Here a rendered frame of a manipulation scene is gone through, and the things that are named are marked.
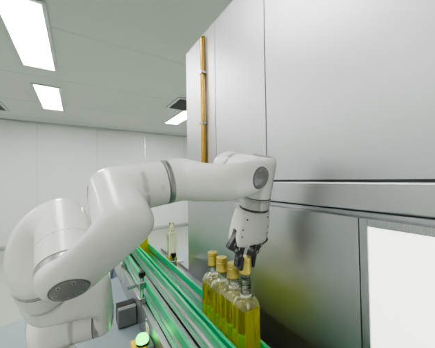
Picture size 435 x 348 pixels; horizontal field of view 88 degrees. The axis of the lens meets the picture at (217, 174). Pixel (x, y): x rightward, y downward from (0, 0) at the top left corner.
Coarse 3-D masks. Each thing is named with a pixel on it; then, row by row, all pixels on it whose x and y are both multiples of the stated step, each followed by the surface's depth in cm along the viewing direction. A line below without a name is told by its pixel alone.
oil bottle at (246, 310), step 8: (240, 296) 60; (240, 304) 59; (248, 304) 58; (256, 304) 59; (240, 312) 58; (248, 312) 58; (256, 312) 59; (240, 320) 58; (248, 320) 58; (256, 320) 59; (240, 328) 58; (248, 328) 58; (256, 328) 59; (240, 336) 58; (248, 336) 57; (256, 336) 59; (240, 344) 58; (248, 344) 57; (256, 344) 59
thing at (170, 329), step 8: (128, 256) 130; (128, 264) 130; (136, 272) 112; (136, 280) 112; (144, 288) 100; (152, 296) 89; (152, 304) 90; (160, 304) 80; (160, 312) 80; (168, 312) 75; (160, 320) 80; (168, 320) 73; (168, 328) 74; (176, 328) 67; (168, 336) 73; (176, 336) 67; (184, 336) 63; (176, 344) 68; (184, 344) 62
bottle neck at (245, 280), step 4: (240, 276) 61; (244, 276) 62; (248, 276) 62; (240, 280) 60; (244, 280) 60; (248, 280) 60; (240, 284) 60; (244, 284) 60; (248, 284) 60; (240, 288) 61; (244, 288) 60; (248, 288) 60; (240, 292) 61; (244, 292) 60; (248, 292) 60; (244, 296) 60; (248, 296) 60
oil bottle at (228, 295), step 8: (224, 288) 66; (232, 288) 64; (224, 296) 65; (232, 296) 63; (224, 304) 65; (232, 304) 62; (224, 312) 65; (232, 312) 62; (224, 320) 65; (232, 320) 62; (224, 328) 65; (232, 328) 62; (232, 336) 62
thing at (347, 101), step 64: (256, 0) 79; (320, 0) 58; (384, 0) 46; (192, 64) 123; (256, 64) 79; (320, 64) 58; (384, 64) 46; (192, 128) 124; (256, 128) 79; (320, 128) 58; (384, 128) 46; (320, 192) 56; (384, 192) 45; (192, 256) 124
